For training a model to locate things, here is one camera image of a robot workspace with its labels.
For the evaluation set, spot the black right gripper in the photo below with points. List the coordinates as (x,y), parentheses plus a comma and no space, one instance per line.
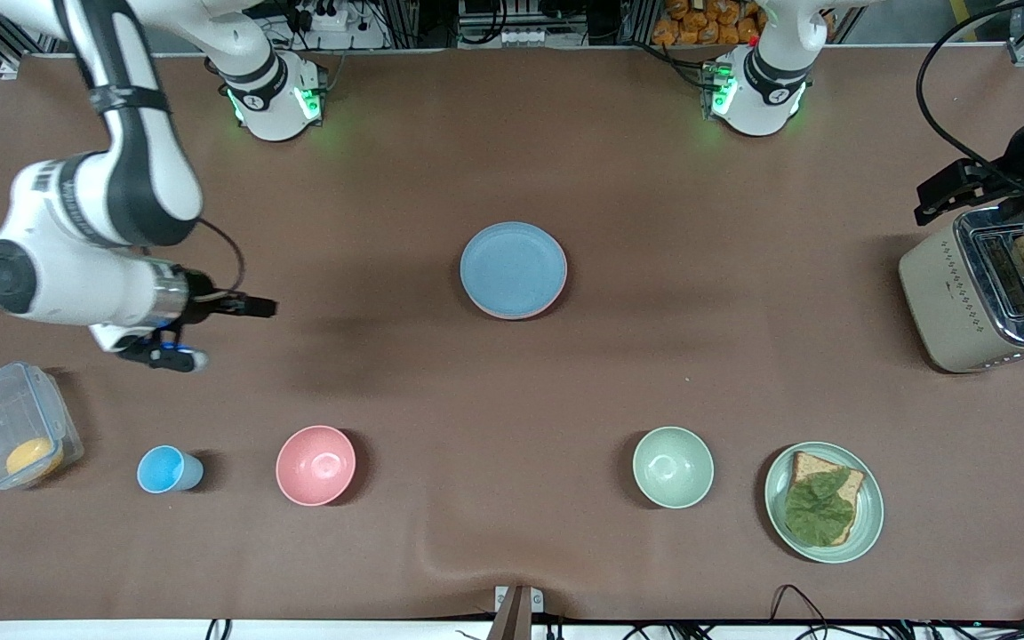
(202,295)

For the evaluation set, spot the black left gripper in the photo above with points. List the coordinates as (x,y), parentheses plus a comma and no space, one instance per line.
(995,175)

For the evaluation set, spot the shallow pink plate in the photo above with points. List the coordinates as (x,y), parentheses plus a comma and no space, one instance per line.
(512,317)

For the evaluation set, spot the shallow blue plate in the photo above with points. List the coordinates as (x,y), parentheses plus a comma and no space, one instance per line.
(512,267)

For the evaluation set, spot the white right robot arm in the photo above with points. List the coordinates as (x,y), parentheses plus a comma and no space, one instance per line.
(76,276)

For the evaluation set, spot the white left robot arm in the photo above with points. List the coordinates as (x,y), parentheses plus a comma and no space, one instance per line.
(761,98)

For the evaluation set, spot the beige and chrome toaster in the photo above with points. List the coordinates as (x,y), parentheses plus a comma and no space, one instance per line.
(939,293)

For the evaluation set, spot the pink bowl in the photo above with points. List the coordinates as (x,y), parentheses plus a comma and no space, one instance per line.
(316,465)

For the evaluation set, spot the blue cup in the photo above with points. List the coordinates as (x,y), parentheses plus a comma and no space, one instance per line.
(164,469)

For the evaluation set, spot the orange snack packets pile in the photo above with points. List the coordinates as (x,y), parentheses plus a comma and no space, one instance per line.
(699,22)

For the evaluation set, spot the brown toast slice on plate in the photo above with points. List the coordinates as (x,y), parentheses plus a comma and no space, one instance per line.
(810,467)

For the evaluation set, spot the white power strip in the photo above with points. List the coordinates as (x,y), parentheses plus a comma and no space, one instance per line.
(325,16)

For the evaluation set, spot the green plate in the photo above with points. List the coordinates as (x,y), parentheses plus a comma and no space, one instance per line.
(868,524)

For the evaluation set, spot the green lettuce leaf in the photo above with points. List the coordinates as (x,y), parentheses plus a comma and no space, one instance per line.
(819,511)

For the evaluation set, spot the green bowl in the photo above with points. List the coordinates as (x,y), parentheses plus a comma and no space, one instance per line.
(673,467)

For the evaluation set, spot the metal table clamp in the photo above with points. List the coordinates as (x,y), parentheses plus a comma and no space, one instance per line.
(519,609)

